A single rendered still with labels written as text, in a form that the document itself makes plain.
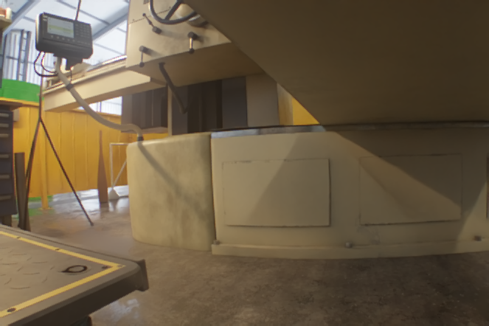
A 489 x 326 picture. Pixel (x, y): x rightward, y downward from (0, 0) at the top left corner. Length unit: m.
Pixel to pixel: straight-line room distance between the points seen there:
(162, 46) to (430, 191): 1.56
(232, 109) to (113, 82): 0.93
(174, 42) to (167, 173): 0.72
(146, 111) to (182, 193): 1.11
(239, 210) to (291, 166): 0.32
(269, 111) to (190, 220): 0.91
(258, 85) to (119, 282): 1.88
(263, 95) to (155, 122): 0.90
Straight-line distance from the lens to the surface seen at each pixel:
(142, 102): 2.60
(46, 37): 1.69
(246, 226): 1.49
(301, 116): 3.82
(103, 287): 0.38
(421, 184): 1.41
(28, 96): 5.28
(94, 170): 4.35
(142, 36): 1.88
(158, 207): 1.72
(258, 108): 2.10
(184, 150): 1.59
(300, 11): 0.31
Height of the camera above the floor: 0.46
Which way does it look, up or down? 1 degrees down
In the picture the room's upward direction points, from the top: 2 degrees counter-clockwise
